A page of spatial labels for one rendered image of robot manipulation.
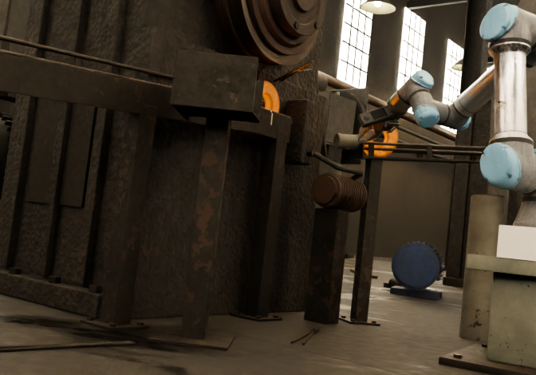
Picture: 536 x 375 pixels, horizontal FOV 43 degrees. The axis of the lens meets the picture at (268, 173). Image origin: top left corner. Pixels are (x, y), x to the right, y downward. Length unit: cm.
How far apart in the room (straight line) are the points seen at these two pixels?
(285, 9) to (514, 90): 78
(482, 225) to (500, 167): 65
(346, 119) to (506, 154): 876
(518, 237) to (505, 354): 32
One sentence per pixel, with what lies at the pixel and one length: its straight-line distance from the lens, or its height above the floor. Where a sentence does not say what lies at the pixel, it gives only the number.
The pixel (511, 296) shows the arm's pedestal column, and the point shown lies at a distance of 196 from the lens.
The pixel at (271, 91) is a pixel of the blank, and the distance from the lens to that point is 236.
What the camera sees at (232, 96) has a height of 62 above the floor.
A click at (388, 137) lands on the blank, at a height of 71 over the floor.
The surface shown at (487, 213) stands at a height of 45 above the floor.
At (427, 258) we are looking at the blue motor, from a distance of 416.
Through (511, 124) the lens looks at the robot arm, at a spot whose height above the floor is 66.
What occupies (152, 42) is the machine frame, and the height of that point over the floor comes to 82.
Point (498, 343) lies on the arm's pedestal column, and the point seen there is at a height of 7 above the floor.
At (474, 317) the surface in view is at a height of 8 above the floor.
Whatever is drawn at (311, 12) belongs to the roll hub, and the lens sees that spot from 242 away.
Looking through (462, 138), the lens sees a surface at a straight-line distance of 647.
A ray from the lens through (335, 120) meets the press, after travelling 1037.
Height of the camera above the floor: 30
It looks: 5 degrees up
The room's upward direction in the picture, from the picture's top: 6 degrees clockwise
